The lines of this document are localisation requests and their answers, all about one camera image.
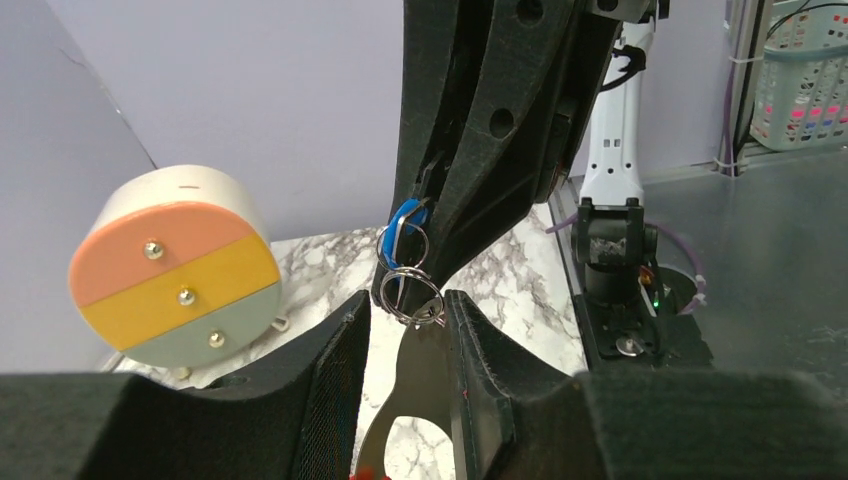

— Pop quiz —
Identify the teal plastic basket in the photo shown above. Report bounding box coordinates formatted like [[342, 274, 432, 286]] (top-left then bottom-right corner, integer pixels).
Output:
[[750, 1, 847, 151]]

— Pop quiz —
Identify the round cream drawer cabinet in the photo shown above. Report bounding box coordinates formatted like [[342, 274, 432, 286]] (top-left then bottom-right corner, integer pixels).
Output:
[[68, 165, 282, 368]]

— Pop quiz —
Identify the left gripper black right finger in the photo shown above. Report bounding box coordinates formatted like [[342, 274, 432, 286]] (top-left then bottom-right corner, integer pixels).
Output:
[[445, 290, 847, 479]]

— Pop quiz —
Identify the aluminium frame post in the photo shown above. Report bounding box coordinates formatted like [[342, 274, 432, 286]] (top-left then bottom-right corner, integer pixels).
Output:
[[716, 0, 774, 177]]

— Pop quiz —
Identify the blue capped key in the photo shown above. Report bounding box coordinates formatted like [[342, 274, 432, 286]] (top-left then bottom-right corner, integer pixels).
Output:
[[377, 198, 430, 281]]

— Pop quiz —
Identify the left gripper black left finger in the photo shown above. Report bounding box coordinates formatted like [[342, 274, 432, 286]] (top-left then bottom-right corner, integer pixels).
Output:
[[1, 291, 370, 479]]

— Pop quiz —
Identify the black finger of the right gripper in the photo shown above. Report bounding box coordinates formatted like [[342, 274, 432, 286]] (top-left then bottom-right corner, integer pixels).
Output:
[[397, 0, 624, 319], [389, 1, 504, 288]]

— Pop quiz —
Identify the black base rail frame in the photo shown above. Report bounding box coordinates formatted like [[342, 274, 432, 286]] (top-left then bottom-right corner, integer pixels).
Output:
[[574, 295, 713, 370]]

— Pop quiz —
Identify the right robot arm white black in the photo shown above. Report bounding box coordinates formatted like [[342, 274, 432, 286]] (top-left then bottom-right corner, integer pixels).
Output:
[[371, 1, 669, 360]]

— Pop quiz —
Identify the silver keyring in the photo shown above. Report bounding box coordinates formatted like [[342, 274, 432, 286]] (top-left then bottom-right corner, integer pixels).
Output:
[[376, 232, 445, 328]]

